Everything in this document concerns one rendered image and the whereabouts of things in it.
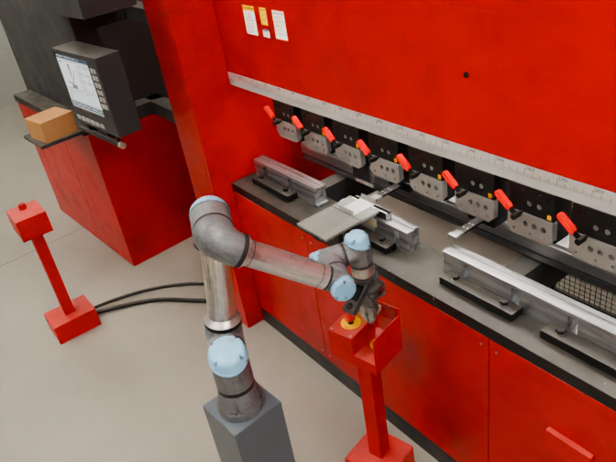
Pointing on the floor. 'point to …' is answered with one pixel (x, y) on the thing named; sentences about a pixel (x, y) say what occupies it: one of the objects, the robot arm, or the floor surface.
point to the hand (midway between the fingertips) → (368, 322)
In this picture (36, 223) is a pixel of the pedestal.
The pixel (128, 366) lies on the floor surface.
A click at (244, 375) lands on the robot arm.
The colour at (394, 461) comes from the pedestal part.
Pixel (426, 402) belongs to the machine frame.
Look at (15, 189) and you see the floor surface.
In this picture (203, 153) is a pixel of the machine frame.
